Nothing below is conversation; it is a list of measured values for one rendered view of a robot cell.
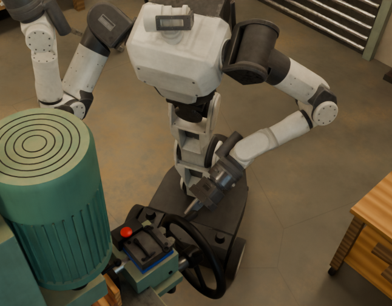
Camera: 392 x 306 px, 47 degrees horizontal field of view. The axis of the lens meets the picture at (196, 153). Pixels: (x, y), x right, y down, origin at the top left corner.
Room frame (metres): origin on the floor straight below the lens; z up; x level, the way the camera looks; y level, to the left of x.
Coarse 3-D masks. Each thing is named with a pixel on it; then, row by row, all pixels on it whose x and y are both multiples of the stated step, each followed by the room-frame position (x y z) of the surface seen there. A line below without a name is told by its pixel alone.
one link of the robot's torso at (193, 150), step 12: (216, 96) 1.22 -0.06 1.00; (168, 108) 1.23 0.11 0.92; (216, 108) 1.20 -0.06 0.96; (180, 120) 1.25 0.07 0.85; (204, 120) 1.26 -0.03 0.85; (216, 120) 1.22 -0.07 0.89; (180, 132) 1.24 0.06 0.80; (192, 132) 1.19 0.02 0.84; (204, 132) 1.19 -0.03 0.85; (180, 144) 1.24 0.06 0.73; (192, 144) 1.27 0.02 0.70; (204, 144) 1.19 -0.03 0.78; (216, 144) 1.30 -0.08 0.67; (180, 156) 1.28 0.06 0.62; (192, 156) 1.25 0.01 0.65; (204, 156) 1.25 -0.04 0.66
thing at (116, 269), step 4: (124, 260) 0.58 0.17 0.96; (128, 260) 0.58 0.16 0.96; (108, 264) 0.55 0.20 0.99; (104, 268) 0.54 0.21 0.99; (112, 268) 0.54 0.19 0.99; (116, 268) 0.56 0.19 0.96; (120, 268) 0.56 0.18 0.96; (108, 272) 0.53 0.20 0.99; (112, 272) 0.53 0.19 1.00; (116, 272) 0.55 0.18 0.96; (112, 276) 0.52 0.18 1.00; (116, 276) 0.52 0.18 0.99; (112, 280) 0.51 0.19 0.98; (116, 280) 0.51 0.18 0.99; (116, 284) 0.51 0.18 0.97; (120, 288) 0.52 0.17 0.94; (120, 292) 0.52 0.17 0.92
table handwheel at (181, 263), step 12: (168, 216) 0.77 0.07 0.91; (180, 216) 0.75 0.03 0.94; (168, 228) 0.78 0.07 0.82; (192, 228) 0.70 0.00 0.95; (204, 240) 0.66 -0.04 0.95; (192, 252) 0.69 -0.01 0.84; (204, 252) 0.64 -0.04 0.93; (180, 264) 0.66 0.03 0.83; (192, 264) 0.66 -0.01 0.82; (216, 264) 0.62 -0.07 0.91; (192, 276) 0.69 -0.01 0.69; (216, 276) 0.60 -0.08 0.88; (204, 288) 0.64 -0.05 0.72; (216, 288) 0.60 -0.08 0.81
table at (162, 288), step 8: (120, 272) 0.58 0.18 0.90; (176, 272) 0.61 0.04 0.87; (120, 280) 0.56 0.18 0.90; (168, 280) 0.58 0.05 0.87; (176, 280) 0.58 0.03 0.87; (128, 288) 0.54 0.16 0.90; (152, 288) 0.54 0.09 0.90; (160, 288) 0.56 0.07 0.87; (168, 288) 0.56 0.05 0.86; (128, 296) 0.51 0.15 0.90; (136, 296) 0.52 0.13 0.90; (144, 296) 0.52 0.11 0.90; (152, 296) 0.52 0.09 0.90; (160, 296) 0.55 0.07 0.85; (128, 304) 0.49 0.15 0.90; (136, 304) 0.49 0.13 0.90; (144, 304) 0.50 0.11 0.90; (152, 304) 0.50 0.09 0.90; (160, 304) 0.50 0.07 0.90
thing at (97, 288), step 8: (96, 280) 0.47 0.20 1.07; (104, 280) 0.47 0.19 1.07; (88, 288) 0.45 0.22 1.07; (96, 288) 0.46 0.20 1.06; (104, 288) 0.47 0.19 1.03; (48, 296) 0.42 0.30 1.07; (56, 296) 0.43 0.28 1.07; (64, 296) 0.43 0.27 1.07; (72, 296) 0.43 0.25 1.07; (80, 296) 0.43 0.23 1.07; (88, 296) 0.44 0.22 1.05; (96, 296) 0.45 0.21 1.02; (48, 304) 0.41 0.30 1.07; (56, 304) 0.41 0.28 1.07; (64, 304) 0.41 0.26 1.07; (72, 304) 0.41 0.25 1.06; (80, 304) 0.43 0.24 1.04; (88, 304) 0.44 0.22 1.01
